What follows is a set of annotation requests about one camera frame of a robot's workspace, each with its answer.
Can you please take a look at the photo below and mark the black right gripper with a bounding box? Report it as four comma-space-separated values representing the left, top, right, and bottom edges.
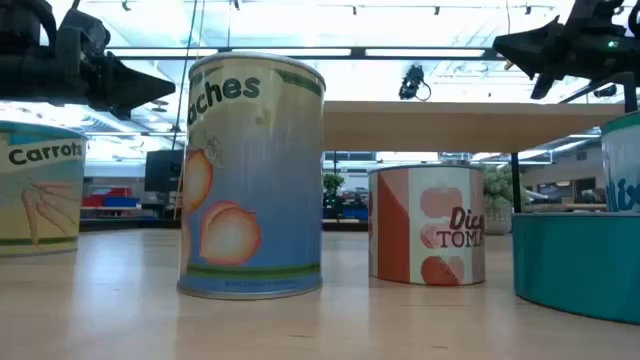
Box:
492, 17, 640, 99

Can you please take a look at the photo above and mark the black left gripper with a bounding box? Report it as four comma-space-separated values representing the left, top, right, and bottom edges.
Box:
49, 49, 176, 121

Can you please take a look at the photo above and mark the mixed vegetables can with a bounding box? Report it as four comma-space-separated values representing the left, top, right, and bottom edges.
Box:
599, 110, 640, 215

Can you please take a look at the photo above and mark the tall carrots can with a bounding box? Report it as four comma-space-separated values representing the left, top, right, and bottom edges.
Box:
0, 119, 89, 259

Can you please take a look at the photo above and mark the tall peaches can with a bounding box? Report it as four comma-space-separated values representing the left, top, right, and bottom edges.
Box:
176, 51, 327, 301

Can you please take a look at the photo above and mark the diced tomatoes can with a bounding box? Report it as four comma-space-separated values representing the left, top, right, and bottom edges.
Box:
367, 164, 487, 287

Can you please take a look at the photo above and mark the short teal can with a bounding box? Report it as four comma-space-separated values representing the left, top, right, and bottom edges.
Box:
511, 212, 640, 326

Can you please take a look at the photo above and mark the wooden shelf with black legs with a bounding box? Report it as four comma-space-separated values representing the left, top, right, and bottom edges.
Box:
322, 72, 640, 215

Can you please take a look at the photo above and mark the black monitor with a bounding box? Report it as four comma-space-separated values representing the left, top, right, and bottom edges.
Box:
144, 148, 185, 194

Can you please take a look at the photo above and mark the red storage bin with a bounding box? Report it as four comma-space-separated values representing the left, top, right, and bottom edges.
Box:
82, 187, 134, 208

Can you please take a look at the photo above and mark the blue storage bin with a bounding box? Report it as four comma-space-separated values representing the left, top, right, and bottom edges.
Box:
103, 196, 140, 209

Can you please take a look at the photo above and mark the potted green plant, white pot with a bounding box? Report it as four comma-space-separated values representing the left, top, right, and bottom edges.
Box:
482, 163, 531, 236

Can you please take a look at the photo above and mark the black overhead track beam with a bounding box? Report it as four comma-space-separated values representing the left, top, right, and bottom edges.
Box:
104, 45, 506, 62

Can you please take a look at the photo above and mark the small dark-potted green plant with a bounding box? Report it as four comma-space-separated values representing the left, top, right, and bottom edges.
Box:
322, 172, 346, 209

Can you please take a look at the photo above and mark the yellow cord with hook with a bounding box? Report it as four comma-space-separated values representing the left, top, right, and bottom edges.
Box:
503, 0, 516, 71

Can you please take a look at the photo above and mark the black hanging cable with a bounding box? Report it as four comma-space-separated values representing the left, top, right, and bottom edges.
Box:
171, 0, 200, 151

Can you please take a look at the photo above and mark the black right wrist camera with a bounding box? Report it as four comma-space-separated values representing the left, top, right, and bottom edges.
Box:
569, 0, 629, 26

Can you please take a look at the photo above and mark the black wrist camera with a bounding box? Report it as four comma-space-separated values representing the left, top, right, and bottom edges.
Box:
569, 0, 629, 26
54, 7, 112, 52

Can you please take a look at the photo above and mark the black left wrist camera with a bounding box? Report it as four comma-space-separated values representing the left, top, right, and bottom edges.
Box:
54, 7, 112, 52

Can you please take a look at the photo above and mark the black overhead camera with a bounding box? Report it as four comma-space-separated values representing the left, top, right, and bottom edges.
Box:
398, 63, 432, 103

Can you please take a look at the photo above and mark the black metal rig frame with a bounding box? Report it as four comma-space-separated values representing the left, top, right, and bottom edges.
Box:
79, 217, 369, 232

